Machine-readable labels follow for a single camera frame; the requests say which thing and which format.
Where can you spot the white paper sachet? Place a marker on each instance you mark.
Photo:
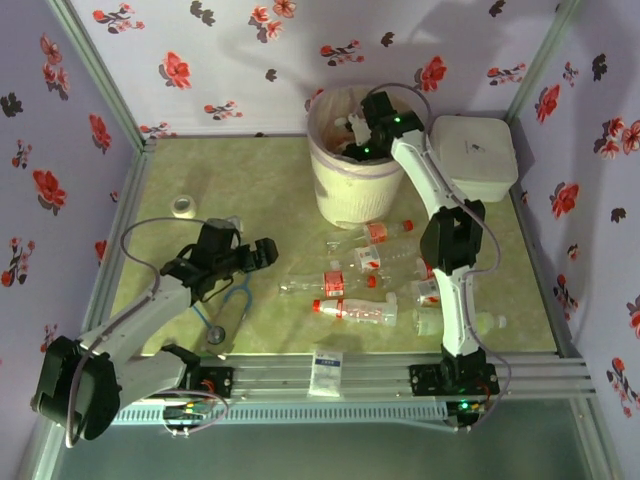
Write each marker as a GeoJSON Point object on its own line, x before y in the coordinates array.
{"type": "Point", "coordinates": [325, 372]}

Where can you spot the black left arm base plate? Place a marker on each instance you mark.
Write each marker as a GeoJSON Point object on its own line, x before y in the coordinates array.
{"type": "Point", "coordinates": [220, 380]}

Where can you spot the beige tape roll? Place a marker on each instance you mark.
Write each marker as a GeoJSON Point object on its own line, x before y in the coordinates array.
{"type": "Point", "coordinates": [175, 210]}

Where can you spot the roll of clear tape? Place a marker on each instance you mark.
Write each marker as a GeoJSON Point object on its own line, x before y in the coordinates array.
{"type": "Point", "coordinates": [235, 224]}

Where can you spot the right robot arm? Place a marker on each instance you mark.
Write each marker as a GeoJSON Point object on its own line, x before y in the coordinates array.
{"type": "Point", "coordinates": [457, 310]}

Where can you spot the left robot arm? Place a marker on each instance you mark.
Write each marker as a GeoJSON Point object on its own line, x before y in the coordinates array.
{"type": "Point", "coordinates": [135, 315]}

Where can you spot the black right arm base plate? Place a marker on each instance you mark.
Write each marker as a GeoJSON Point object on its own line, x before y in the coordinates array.
{"type": "Point", "coordinates": [425, 380]}

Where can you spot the red-capped bottle red label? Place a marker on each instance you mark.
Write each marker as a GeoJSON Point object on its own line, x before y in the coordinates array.
{"type": "Point", "coordinates": [360, 310]}
{"type": "Point", "coordinates": [334, 282]}
{"type": "Point", "coordinates": [425, 270]}
{"type": "Point", "coordinates": [377, 232]}

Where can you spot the circuit board with green light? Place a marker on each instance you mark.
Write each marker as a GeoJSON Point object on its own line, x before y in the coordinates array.
{"type": "Point", "coordinates": [465, 406]}

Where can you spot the wide aluminium mounting rail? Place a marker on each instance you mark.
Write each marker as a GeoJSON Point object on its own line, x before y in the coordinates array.
{"type": "Point", "coordinates": [380, 375]}

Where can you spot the aluminium side rail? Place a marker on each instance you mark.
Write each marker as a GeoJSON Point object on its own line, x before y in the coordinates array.
{"type": "Point", "coordinates": [132, 190]}
{"type": "Point", "coordinates": [531, 220]}

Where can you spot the white lidded plastic box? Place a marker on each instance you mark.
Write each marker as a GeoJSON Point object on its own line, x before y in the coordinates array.
{"type": "Point", "coordinates": [480, 155]}

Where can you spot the blue stethoscope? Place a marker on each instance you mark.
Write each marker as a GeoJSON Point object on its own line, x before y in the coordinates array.
{"type": "Point", "coordinates": [216, 335]}

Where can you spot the white bin with liner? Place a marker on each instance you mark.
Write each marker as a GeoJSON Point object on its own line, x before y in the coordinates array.
{"type": "Point", "coordinates": [350, 195]}

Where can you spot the aluminium frame post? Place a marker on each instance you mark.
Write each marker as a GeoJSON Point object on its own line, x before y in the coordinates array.
{"type": "Point", "coordinates": [545, 55]}
{"type": "Point", "coordinates": [95, 65]}

